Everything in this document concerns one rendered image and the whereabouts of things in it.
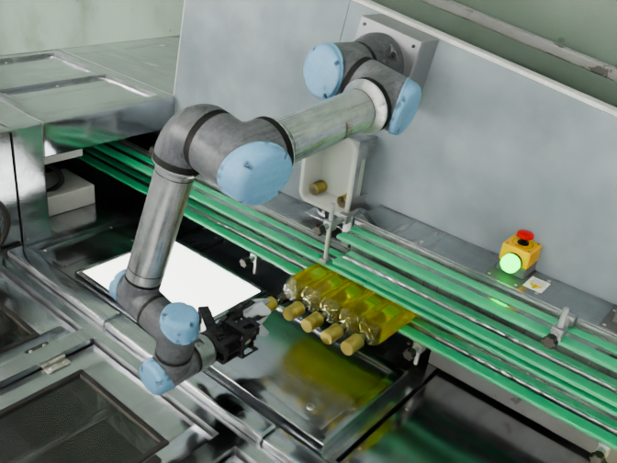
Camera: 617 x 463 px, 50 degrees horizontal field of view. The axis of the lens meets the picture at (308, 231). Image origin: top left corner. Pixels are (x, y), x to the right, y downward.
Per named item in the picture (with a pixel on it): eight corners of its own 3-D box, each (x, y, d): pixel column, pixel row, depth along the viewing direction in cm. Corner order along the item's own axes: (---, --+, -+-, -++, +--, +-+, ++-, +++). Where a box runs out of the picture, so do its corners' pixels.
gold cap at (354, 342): (356, 349, 151) (344, 357, 148) (348, 335, 151) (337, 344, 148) (366, 344, 148) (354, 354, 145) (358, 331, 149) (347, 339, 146)
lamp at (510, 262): (501, 265, 154) (496, 270, 151) (506, 249, 151) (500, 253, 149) (519, 273, 151) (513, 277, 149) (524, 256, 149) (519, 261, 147)
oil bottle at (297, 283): (330, 269, 182) (278, 299, 167) (332, 252, 179) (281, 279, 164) (346, 278, 179) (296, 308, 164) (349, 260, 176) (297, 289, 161)
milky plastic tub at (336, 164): (316, 190, 193) (297, 197, 187) (325, 117, 183) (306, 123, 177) (364, 211, 184) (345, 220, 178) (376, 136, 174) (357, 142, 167)
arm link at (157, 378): (163, 378, 127) (158, 406, 131) (206, 353, 134) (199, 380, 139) (139, 353, 130) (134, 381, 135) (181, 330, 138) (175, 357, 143)
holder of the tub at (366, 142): (316, 206, 196) (299, 213, 190) (327, 118, 183) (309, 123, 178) (362, 227, 187) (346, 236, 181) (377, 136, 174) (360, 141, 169)
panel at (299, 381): (169, 242, 210) (74, 279, 186) (169, 233, 208) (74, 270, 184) (407, 380, 163) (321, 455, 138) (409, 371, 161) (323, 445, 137)
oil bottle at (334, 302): (364, 287, 176) (314, 319, 161) (367, 269, 173) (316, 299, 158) (381, 296, 173) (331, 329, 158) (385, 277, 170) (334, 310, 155)
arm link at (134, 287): (151, 81, 113) (94, 302, 134) (194, 110, 108) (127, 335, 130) (200, 81, 122) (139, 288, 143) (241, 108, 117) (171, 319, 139)
